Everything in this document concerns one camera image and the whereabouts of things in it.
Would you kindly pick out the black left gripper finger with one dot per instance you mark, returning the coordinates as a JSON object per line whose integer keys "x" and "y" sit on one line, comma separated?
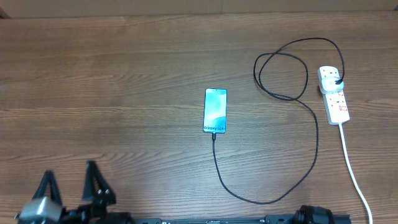
{"x": 48, "y": 187}
{"x": 96, "y": 189}

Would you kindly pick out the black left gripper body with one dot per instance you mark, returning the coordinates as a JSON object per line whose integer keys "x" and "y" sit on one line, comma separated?
{"x": 87, "y": 216}

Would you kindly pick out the blue Galaxy smartphone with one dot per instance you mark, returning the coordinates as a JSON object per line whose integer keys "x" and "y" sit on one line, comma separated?
{"x": 215, "y": 110}

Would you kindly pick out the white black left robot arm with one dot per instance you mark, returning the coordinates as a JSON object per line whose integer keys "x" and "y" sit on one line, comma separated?
{"x": 115, "y": 217}

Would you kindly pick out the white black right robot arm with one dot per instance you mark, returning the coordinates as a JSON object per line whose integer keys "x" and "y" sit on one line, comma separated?
{"x": 313, "y": 215}

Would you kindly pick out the white charger plug adapter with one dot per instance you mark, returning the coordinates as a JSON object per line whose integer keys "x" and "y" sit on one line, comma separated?
{"x": 329, "y": 85}

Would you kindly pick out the white power strip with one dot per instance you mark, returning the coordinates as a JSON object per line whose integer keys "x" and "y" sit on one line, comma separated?
{"x": 335, "y": 103}

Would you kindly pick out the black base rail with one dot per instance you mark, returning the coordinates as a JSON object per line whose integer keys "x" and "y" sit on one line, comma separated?
{"x": 268, "y": 219}

